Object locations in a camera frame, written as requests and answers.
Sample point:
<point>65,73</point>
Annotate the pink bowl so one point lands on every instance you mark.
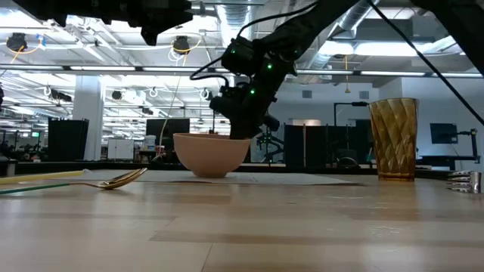
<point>210,156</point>

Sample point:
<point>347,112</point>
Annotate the amber ribbed glass tumbler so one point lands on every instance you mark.
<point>394,140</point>

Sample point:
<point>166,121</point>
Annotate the background black robot arm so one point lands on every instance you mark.
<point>270,145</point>

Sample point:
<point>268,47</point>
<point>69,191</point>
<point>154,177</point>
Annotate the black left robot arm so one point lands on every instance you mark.
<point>113,11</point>

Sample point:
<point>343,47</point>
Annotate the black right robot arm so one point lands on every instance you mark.
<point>302,30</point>

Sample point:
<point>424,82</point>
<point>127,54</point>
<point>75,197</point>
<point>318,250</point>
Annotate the grey placemat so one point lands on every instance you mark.
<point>283,178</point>

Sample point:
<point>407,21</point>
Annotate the black monitor screen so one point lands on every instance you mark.
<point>168,128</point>

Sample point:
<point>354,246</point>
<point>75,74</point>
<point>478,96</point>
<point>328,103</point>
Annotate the black partition panel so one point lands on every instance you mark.
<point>321,147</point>

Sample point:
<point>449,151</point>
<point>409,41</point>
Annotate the white cabinet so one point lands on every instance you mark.
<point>120,149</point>

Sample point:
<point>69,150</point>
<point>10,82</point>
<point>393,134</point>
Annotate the white pillar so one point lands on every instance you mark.
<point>89,113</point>

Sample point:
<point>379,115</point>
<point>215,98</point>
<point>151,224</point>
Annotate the black cabinet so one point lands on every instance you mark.
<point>68,140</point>

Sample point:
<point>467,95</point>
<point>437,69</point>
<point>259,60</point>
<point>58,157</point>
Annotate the green exit sign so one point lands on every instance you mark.
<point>35,134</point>

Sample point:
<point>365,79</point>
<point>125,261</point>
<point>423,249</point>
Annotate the silver ventilation duct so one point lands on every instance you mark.
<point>236,19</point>

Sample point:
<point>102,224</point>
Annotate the black metal frame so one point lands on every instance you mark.
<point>342,104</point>

